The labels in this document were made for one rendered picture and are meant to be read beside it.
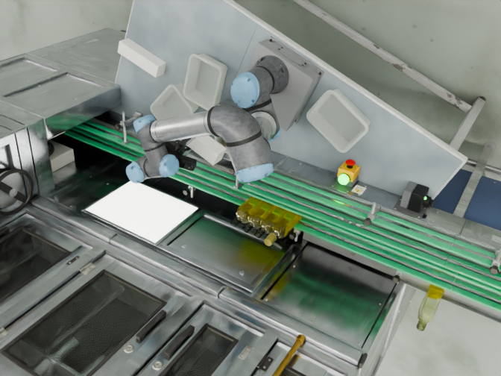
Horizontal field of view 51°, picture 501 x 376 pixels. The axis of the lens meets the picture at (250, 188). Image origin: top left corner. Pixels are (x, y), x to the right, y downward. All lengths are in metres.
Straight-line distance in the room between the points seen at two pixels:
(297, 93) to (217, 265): 0.75
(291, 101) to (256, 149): 0.60
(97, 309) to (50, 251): 0.41
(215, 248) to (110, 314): 0.51
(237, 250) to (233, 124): 0.82
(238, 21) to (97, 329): 1.32
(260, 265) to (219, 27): 1.01
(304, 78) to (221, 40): 0.46
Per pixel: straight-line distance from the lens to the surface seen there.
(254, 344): 1.96
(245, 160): 1.58
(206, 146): 2.11
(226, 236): 2.31
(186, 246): 2.25
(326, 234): 2.25
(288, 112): 2.16
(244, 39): 2.30
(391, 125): 2.13
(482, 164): 2.66
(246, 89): 1.95
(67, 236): 2.43
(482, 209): 2.35
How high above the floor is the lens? 2.64
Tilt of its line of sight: 48 degrees down
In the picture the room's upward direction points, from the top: 131 degrees counter-clockwise
